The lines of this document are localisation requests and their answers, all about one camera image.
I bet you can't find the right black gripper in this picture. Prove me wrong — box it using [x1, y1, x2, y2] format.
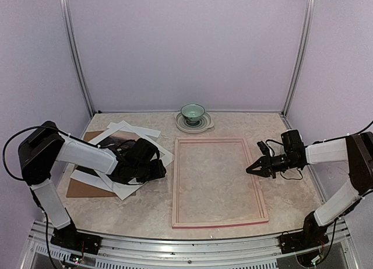
[247, 151, 298, 179]

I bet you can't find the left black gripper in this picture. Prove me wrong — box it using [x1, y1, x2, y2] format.
[133, 159, 166, 183]

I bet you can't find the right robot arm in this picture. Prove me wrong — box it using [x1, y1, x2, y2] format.
[246, 130, 372, 248]

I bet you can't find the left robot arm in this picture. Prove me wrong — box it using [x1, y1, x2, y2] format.
[2, 121, 166, 249]

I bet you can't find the canyon photo print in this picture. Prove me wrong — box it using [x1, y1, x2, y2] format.
[75, 131, 140, 177]

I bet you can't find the striped ceramic plate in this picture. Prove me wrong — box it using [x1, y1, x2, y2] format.
[174, 112, 214, 134]

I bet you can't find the brown backing board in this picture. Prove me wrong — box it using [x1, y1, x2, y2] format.
[66, 131, 139, 198]

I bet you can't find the green ceramic bowl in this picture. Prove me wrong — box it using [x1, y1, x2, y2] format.
[180, 103, 205, 126]

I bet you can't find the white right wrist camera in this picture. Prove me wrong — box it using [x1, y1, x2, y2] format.
[256, 141, 271, 156]

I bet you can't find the pink wooden picture frame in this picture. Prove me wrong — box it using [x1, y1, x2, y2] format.
[171, 137, 269, 229]

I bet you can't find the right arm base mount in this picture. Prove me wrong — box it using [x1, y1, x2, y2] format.
[279, 212, 331, 254]

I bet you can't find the aluminium front rail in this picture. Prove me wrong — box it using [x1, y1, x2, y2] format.
[19, 223, 358, 268]

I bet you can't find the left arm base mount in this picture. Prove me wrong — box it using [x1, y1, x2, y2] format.
[50, 224, 102, 255]

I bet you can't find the right aluminium corner post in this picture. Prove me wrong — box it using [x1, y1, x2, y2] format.
[281, 0, 316, 118]

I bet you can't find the aluminium corner post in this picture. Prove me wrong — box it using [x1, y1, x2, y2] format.
[59, 0, 95, 117]
[281, 0, 316, 118]

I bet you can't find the left aluminium corner post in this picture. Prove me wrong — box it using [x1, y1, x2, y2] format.
[59, 0, 95, 117]

